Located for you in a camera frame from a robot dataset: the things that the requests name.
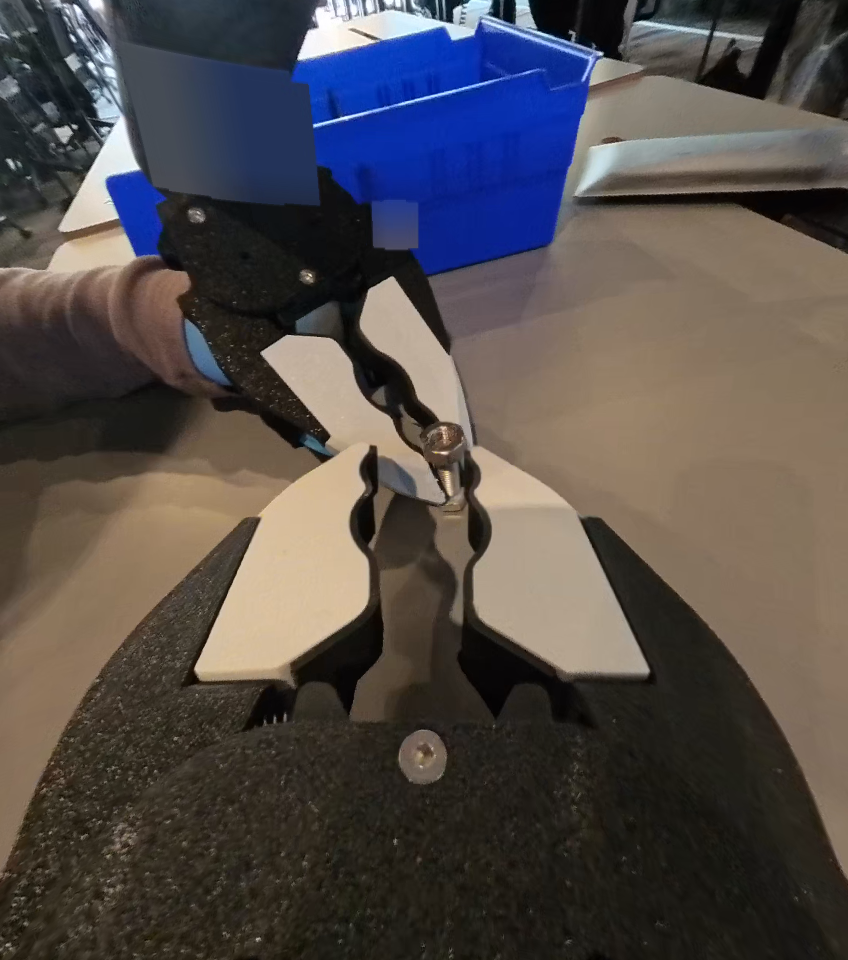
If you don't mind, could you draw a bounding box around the blue plastic bin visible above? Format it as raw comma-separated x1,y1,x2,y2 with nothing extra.
105,16,603,277

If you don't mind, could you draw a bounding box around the person's left forearm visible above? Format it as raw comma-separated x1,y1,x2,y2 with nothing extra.
0,256,230,436

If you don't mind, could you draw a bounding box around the silver hex bolt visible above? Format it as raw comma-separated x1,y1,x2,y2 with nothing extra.
422,422,470,515

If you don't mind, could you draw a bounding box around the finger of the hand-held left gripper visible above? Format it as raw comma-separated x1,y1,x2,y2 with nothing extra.
356,276,473,447
262,333,449,505

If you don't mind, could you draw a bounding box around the black office chair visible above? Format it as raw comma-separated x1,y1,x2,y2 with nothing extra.
0,0,119,245

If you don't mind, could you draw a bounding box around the grey pouch with snap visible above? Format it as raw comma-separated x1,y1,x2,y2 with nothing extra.
574,123,848,202

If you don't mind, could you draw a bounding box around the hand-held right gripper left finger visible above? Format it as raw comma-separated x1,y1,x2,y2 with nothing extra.
193,442,381,685

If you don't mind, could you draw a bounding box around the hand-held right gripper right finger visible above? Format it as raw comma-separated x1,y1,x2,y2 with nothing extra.
461,447,652,684

